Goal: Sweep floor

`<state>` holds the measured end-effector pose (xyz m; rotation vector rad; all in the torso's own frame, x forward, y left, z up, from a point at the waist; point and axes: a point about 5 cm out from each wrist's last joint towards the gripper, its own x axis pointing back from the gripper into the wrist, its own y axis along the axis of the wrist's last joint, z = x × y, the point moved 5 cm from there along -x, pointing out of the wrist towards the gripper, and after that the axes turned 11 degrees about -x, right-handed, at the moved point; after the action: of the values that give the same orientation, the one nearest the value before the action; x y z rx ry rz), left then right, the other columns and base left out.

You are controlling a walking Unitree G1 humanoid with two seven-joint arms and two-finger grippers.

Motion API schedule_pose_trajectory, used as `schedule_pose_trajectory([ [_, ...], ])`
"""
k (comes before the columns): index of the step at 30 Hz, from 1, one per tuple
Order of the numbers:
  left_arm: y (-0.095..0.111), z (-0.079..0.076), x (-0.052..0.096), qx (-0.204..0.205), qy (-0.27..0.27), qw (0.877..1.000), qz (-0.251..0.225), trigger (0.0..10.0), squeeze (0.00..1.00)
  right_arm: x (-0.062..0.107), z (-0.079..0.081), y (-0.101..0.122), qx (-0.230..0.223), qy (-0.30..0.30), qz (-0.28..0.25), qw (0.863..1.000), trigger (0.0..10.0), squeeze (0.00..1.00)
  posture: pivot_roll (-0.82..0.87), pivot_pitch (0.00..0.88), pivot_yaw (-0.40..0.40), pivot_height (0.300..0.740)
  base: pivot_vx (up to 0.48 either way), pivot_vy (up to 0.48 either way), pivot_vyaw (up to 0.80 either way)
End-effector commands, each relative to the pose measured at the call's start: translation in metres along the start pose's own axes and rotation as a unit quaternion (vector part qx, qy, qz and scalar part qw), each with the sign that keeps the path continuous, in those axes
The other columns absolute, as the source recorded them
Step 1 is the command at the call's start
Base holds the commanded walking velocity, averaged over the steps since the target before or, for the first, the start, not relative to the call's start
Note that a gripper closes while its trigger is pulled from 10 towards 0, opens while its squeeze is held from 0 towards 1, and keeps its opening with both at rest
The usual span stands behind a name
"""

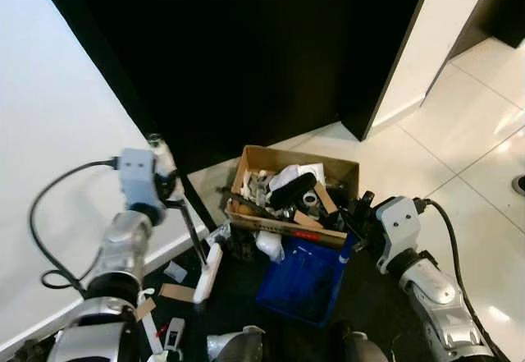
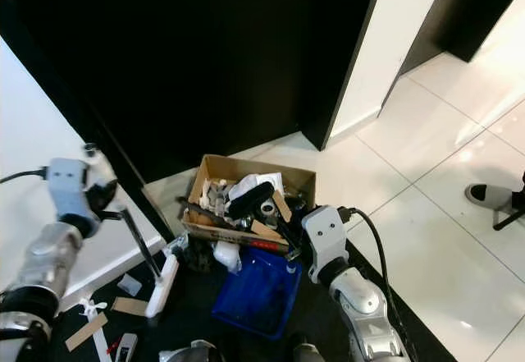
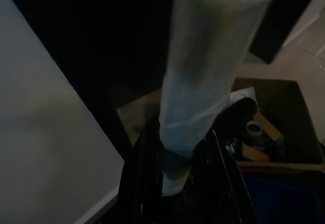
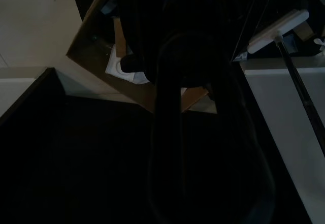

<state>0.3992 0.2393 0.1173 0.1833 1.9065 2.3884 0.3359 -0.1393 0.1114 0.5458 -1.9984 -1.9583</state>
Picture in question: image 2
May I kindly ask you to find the white plastic piece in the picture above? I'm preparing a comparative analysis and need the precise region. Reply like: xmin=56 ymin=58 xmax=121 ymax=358
xmin=212 ymin=240 xmax=242 ymax=273

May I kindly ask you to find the small grey device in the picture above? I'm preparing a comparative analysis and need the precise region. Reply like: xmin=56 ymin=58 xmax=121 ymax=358
xmin=113 ymin=333 xmax=139 ymax=362

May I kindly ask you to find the brown cardboard box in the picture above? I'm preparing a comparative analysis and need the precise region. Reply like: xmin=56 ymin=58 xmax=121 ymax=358
xmin=181 ymin=154 xmax=317 ymax=258

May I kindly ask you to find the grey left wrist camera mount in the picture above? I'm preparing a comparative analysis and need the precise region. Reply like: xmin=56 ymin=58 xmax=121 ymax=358
xmin=46 ymin=158 xmax=94 ymax=217

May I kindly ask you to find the black white broom handle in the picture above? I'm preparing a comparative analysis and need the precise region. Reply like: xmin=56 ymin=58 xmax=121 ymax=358
xmin=119 ymin=208 xmax=182 ymax=319

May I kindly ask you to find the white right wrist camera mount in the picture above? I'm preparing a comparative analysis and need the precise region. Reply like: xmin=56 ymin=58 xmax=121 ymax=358
xmin=301 ymin=205 xmax=349 ymax=286

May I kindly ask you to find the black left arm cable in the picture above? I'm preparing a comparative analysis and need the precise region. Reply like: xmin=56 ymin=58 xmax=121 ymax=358
xmin=0 ymin=167 xmax=48 ymax=186

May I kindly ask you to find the white crumpled cloth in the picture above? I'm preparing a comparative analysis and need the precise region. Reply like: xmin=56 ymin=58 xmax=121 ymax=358
xmin=231 ymin=173 xmax=284 ymax=195

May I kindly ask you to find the white plastic stick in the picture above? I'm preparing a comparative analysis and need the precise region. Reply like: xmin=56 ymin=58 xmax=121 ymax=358
xmin=80 ymin=298 xmax=114 ymax=362

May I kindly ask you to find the black wall panel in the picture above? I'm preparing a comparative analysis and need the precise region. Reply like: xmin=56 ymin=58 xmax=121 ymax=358
xmin=400 ymin=0 xmax=525 ymax=64

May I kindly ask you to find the black cylinder part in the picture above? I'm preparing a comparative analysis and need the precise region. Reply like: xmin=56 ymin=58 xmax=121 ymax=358
xmin=227 ymin=182 xmax=276 ymax=219

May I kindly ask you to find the black door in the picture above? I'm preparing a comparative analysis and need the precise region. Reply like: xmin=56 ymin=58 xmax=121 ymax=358
xmin=0 ymin=0 xmax=388 ymax=184

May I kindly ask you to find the grey paper scrap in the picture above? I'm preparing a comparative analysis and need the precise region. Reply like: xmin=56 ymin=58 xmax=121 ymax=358
xmin=117 ymin=273 xmax=143 ymax=297

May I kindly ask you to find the brown cardboard scrap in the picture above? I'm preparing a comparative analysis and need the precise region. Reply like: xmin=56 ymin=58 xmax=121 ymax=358
xmin=112 ymin=296 xmax=150 ymax=318

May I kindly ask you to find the brown tape strip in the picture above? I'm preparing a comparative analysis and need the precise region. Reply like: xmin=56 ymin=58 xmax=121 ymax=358
xmin=65 ymin=312 xmax=110 ymax=353

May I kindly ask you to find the silver left robot leg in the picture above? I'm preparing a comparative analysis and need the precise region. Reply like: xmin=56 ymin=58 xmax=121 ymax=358
xmin=158 ymin=339 xmax=221 ymax=362

